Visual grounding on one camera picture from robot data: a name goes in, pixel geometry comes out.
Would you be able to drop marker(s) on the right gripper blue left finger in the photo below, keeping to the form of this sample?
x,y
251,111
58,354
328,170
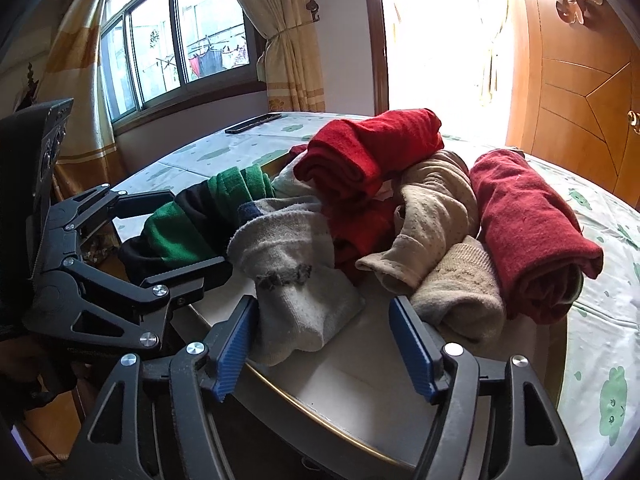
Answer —
x,y
228,344

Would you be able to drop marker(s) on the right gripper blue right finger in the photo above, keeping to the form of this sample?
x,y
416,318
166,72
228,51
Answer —
x,y
418,349

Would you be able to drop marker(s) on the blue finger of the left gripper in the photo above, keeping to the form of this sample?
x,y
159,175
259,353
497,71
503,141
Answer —
x,y
196,277
139,204

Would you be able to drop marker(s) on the green and navy garment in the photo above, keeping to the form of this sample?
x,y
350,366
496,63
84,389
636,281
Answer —
x,y
195,226

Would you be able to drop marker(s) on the grey blue sock roll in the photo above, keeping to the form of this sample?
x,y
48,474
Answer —
x,y
285,247

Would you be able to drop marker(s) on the white dotted underwear roll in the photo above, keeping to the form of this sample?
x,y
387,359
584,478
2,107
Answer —
x,y
286,185

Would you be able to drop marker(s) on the beige cream garment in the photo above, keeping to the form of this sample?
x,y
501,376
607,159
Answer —
x,y
437,209

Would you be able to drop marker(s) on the maroon grey underwear roll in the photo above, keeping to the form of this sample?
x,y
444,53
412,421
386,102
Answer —
x,y
533,237

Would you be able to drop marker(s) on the bright red garment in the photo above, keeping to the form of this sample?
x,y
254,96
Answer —
x,y
348,161

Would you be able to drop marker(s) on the tan knitted sock roll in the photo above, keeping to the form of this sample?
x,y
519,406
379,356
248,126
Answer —
x,y
461,297

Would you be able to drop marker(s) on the small red sock bundle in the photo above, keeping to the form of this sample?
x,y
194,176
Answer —
x,y
359,233

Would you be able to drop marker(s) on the dark red knitted sock roll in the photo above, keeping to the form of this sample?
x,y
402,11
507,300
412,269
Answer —
x,y
297,150

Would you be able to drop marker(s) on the orange striped left curtain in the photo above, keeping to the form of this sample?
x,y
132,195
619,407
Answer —
x,y
88,155

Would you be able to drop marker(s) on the black smartphone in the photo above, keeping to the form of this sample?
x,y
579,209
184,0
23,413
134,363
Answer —
x,y
251,123

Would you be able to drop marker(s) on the green cloud print tablecloth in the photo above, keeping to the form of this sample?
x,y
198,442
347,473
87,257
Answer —
x,y
589,363

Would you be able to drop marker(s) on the yellow tied curtain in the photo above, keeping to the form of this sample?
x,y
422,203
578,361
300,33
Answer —
x,y
291,63

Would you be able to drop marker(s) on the wooden door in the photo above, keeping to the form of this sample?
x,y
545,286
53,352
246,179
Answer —
x,y
574,84

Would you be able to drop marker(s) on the brass door knob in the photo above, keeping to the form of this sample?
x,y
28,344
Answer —
x,y
634,121

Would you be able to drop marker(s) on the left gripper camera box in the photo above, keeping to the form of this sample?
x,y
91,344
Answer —
x,y
31,141

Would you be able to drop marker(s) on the window with dark frame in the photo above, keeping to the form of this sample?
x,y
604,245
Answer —
x,y
165,55

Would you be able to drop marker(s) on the curtain tieback wall hook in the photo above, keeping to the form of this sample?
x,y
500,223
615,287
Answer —
x,y
313,8

